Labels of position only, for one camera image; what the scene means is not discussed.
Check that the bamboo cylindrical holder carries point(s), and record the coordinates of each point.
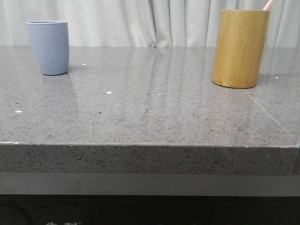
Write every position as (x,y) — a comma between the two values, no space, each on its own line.
(239,48)

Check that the blue plastic cup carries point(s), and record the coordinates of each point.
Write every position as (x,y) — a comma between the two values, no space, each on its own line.
(50,44)

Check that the white curtain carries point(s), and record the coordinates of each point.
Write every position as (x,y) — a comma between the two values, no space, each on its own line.
(122,23)

